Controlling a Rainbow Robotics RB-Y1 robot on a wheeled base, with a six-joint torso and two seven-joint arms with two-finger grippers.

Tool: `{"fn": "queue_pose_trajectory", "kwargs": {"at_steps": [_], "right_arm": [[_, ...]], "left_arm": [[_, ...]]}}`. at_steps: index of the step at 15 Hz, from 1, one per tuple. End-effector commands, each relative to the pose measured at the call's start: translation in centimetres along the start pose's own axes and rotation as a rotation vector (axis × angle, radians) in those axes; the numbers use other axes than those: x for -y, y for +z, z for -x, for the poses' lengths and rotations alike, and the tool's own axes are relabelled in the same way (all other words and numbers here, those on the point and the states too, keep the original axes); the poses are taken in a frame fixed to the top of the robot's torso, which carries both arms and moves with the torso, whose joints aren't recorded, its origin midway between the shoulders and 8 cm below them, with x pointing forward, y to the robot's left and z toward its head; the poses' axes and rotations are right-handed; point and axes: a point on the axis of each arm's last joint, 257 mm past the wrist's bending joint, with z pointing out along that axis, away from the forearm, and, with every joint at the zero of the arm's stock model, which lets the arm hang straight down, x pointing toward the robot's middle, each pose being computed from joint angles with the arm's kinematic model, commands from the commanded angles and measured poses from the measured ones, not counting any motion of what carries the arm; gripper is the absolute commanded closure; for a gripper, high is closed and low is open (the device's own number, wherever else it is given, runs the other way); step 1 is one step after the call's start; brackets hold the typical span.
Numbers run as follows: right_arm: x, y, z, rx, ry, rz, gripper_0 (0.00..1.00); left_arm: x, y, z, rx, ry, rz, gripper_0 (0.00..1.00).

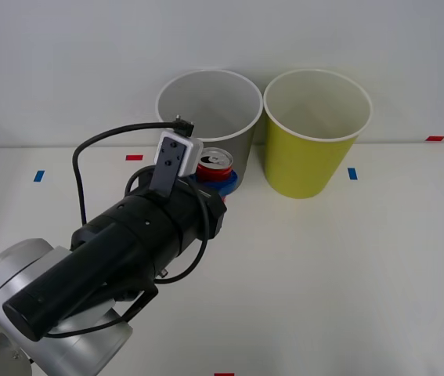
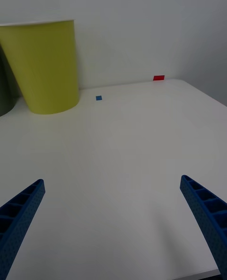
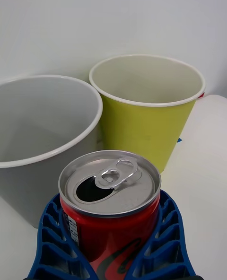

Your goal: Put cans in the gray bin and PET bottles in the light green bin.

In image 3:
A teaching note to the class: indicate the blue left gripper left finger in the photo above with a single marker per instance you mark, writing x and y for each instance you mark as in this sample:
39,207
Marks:
55,249

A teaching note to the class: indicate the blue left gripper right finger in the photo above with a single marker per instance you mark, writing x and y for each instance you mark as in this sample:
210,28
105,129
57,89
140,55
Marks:
165,244

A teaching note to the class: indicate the red drink can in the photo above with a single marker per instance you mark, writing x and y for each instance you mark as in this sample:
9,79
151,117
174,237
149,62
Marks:
111,216

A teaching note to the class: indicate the yellow-green plastic waste bin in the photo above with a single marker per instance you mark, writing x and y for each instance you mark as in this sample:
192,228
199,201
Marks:
144,128

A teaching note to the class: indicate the grey plastic waste bin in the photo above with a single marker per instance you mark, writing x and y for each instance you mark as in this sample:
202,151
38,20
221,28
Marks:
35,124

